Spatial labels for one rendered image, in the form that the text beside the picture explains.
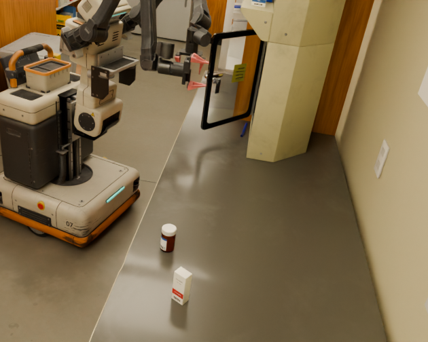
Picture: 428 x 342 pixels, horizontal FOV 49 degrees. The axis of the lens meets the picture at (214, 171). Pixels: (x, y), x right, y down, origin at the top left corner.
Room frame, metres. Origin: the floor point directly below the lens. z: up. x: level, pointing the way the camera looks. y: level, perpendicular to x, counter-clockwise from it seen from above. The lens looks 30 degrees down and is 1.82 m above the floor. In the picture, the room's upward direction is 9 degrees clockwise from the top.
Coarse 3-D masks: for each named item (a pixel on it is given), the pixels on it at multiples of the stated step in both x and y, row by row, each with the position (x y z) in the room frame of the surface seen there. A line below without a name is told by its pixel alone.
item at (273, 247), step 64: (192, 128) 1.86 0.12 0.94; (192, 192) 1.35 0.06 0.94; (256, 192) 1.42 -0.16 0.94; (320, 192) 1.48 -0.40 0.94; (128, 256) 0.98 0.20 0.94; (192, 256) 1.02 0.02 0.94; (256, 256) 1.06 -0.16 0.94; (320, 256) 1.11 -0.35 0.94; (128, 320) 0.76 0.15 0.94; (192, 320) 0.79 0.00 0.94; (256, 320) 0.82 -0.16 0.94; (320, 320) 0.86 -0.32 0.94
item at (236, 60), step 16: (224, 32) 1.79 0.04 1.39; (224, 48) 1.79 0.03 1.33; (240, 48) 1.87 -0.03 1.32; (256, 48) 1.94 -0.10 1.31; (224, 64) 1.80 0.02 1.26; (240, 64) 1.88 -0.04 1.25; (224, 80) 1.81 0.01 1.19; (240, 80) 1.89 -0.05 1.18; (224, 96) 1.83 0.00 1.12; (240, 96) 1.90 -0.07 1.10; (208, 112) 1.76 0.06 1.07; (224, 112) 1.84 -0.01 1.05; (240, 112) 1.92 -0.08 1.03
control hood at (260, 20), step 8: (248, 0) 1.83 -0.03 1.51; (272, 0) 1.91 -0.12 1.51; (240, 8) 1.67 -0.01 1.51; (248, 8) 1.67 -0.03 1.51; (256, 8) 1.69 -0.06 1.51; (264, 8) 1.72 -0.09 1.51; (272, 8) 1.74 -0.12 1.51; (248, 16) 1.67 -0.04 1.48; (256, 16) 1.67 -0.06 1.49; (264, 16) 1.67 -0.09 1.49; (272, 16) 1.67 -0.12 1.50; (256, 24) 1.67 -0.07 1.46; (264, 24) 1.66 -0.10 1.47; (256, 32) 1.67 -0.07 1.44; (264, 32) 1.66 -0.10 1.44; (264, 40) 1.66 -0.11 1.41
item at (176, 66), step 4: (184, 60) 1.82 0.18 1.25; (172, 64) 1.84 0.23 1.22; (176, 64) 1.84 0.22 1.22; (180, 64) 1.84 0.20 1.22; (184, 64) 1.82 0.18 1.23; (172, 68) 1.83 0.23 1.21; (176, 68) 1.83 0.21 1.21; (180, 68) 1.83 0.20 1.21; (184, 68) 1.82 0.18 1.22; (172, 72) 1.83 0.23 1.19; (176, 72) 1.83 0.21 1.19; (180, 72) 1.83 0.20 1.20; (180, 76) 1.83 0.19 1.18; (184, 76) 1.83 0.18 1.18; (184, 80) 1.83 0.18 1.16; (184, 84) 1.82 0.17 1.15
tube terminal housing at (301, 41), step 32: (288, 0) 1.66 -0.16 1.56; (320, 0) 1.70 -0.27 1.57; (288, 32) 1.66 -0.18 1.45; (320, 32) 1.73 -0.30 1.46; (288, 64) 1.66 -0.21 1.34; (320, 64) 1.76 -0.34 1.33; (288, 96) 1.66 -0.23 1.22; (320, 96) 1.79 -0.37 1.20; (256, 128) 1.66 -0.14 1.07; (288, 128) 1.69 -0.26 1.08
